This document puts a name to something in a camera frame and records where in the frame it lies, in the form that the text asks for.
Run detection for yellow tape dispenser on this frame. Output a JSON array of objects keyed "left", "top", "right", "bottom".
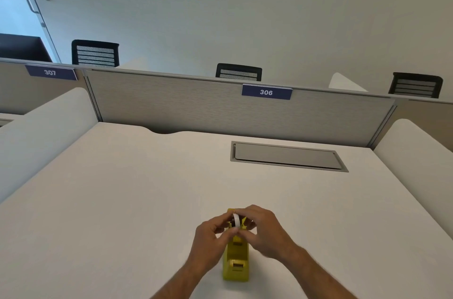
[{"left": 222, "top": 208, "right": 250, "bottom": 282}]

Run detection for black mesh office chair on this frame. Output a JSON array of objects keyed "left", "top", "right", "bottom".
[
  {"left": 71, "top": 39, "right": 120, "bottom": 68},
  {"left": 216, "top": 63, "right": 263, "bottom": 82},
  {"left": 388, "top": 72, "right": 444, "bottom": 99}
]

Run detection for black cabinet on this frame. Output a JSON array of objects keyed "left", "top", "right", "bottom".
[{"left": 0, "top": 33, "right": 54, "bottom": 62}]

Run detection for white rounded side divider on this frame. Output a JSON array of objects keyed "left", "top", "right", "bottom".
[
  {"left": 0, "top": 87, "right": 102, "bottom": 204},
  {"left": 328, "top": 72, "right": 369, "bottom": 93},
  {"left": 373, "top": 118, "right": 453, "bottom": 241}
]

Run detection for white tape roll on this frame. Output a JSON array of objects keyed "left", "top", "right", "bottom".
[{"left": 232, "top": 213, "right": 248, "bottom": 230}]

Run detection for blue number label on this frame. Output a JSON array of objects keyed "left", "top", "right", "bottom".
[
  {"left": 242, "top": 84, "right": 293, "bottom": 100},
  {"left": 25, "top": 65, "right": 78, "bottom": 81}
]

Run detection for person's left hand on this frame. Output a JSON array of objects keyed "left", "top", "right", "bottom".
[{"left": 186, "top": 212, "right": 245, "bottom": 273}]

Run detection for glass door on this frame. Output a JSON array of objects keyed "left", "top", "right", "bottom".
[{"left": 0, "top": 0, "right": 63, "bottom": 63}]

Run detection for person's left forearm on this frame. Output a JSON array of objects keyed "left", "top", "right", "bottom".
[{"left": 150, "top": 257, "right": 214, "bottom": 299}]

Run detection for person's right hand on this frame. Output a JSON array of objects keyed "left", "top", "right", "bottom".
[{"left": 234, "top": 204, "right": 301, "bottom": 262}]

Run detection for grey fabric desk partition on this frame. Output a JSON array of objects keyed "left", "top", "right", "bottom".
[{"left": 84, "top": 69, "right": 397, "bottom": 149}]

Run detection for grey desk cable cover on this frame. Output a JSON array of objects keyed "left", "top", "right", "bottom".
[{"left": 230, "top": 141, "right": 349, "bottom": 173}]

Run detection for beige desk partition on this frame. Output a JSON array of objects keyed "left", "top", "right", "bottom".
[
  {"left": 370, "top": 95, "right": 453, "bottom": 153},
  {"left": 0, "top": 58, "right": 93, "bottom": 116}
]

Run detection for person's right forearm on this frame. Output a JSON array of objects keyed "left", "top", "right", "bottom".
[{"left": 282, "top": 246, "right": 358, "bottom": 299}]

